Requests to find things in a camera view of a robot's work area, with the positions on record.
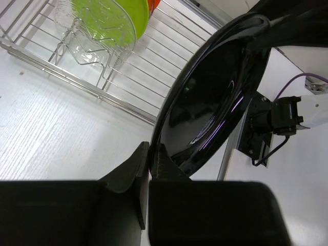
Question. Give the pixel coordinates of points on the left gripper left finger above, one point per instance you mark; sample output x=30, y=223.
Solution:
x=132, y=177

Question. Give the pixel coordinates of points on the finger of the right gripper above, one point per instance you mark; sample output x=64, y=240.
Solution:
x=292, y=23

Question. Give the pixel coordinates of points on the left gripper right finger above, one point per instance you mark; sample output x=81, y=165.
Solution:
x=164, y=169

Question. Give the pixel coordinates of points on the black plate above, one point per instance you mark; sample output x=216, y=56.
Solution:
x=211, y=94

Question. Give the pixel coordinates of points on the clear glass plate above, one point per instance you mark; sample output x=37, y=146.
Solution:
x=63, y=17

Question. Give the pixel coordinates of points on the lime green plate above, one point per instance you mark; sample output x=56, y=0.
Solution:
x=112, y=23

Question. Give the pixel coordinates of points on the orange plate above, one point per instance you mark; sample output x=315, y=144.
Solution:
x=153, y=4

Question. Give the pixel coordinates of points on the aluminium front rail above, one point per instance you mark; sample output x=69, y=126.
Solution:
x=233, y=143

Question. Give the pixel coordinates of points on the metal wire dish rack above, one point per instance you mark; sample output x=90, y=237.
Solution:
x=136, y=78

